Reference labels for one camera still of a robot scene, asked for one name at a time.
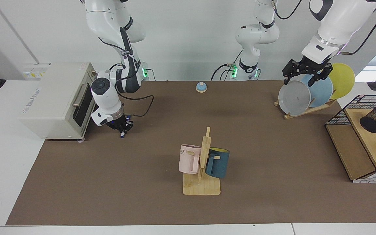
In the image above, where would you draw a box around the blue whiteboard marker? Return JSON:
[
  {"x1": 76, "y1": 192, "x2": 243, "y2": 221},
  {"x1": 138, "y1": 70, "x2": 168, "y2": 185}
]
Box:
[{"x1": 120, "y1": 114, "x2": 131, "y2": 138}]

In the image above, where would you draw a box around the light blue plate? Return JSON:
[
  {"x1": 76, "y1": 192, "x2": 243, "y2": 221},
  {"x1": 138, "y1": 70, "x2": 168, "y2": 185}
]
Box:
[{"x1": 301, "y1": 72, "x2": 334, "y2": 108}]

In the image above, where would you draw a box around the grey plate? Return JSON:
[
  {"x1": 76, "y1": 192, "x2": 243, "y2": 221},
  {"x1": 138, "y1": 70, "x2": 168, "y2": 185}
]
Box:
[{"x1": 278, "y1": 80, "x2": 311, "y2": 116}]

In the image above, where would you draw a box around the yellow plate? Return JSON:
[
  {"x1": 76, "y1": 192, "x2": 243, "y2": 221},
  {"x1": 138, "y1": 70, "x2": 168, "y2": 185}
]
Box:
[{"x1": 321, "y1": 63, "x2": 355, "y2": 100}]

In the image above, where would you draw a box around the wooden plate rack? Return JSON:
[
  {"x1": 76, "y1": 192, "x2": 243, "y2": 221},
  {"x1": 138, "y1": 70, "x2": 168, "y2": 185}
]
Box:
[{"x1": 274, "y1": 98, "x2": 337, "y2": 120}]

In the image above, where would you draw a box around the brown table cloth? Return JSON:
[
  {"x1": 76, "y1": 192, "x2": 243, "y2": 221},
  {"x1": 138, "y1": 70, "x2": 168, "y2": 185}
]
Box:
[{"x1": 6, "y1": 80, "x2": 376, "y2": 226}]

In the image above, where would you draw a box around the pale toaster oven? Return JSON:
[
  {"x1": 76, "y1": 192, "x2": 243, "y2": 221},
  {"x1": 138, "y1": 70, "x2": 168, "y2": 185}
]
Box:
[{"x1": 18, "y1": 63, "x2": 103, "y2": 141}]

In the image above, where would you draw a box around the pink cup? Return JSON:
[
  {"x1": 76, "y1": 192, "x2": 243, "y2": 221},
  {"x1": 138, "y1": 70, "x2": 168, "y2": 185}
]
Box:
[{"x1": 179, "y1": 144, "x2": 202, "y2": 174}]

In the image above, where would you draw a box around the white box with yellow labels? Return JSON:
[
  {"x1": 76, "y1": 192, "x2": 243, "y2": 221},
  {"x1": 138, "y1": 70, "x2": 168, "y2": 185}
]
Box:
[{"x1": 22, "y1": 63, "x2": 52, "y2": 81}]

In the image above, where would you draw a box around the wooden cup stand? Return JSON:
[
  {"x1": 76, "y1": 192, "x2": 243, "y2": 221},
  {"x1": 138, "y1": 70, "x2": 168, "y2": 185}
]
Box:
[{"x1": 183, "y1": 127, "x2": 221, "y2": 196}]

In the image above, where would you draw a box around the dark blue cup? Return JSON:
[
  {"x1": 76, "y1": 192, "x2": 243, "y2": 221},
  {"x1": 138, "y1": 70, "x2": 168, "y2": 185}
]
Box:
[{"x1": 205, "y1": 148, "x2": 230, "y2": 179}]

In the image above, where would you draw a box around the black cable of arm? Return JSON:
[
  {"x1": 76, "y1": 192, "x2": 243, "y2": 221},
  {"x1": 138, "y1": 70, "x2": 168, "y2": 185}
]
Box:
[
  {"x1": 340, "y1": 0, "x2": 376, "y2": 55},
  {"x1": 97, "y1": 28, "x2": 154, "y2": 117}
]

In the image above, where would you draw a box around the black base cable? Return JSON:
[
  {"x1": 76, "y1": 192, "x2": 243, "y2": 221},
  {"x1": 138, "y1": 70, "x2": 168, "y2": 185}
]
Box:
[{"x1": 211, "y1": 49, "x2": 243, "y2": 81}]

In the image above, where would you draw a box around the wire basket with wooden floor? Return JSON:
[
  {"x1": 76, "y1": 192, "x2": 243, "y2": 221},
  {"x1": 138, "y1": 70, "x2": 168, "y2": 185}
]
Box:
[{"x1": 325, "y1": 95, "x2": 376, "y2": 184}]

